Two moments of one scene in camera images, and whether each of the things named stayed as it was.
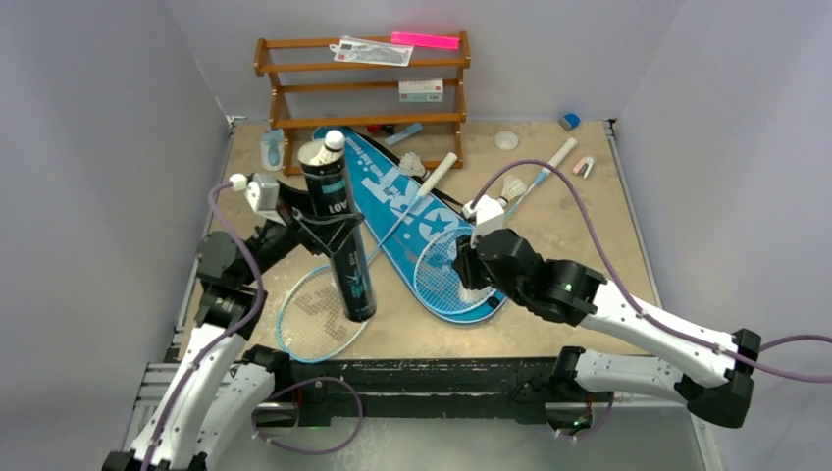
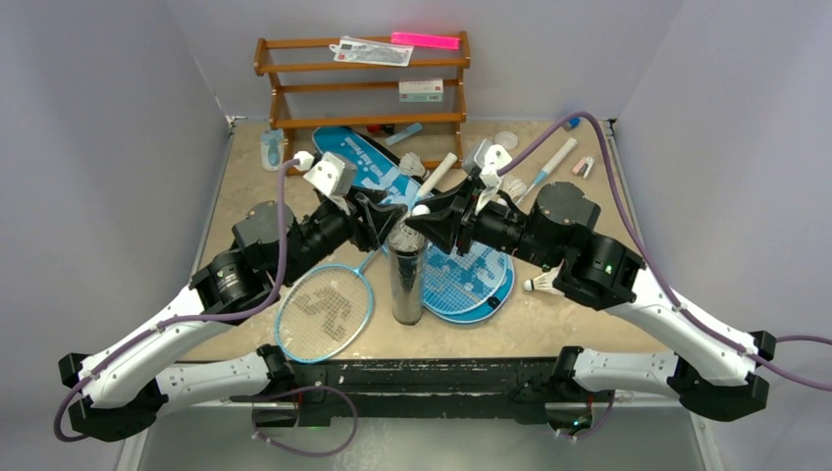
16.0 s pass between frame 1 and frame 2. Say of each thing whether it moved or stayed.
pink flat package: stayed
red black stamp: stayed
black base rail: stayed
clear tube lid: stayed
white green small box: stayed
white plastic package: stayed
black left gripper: moved
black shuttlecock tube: moved
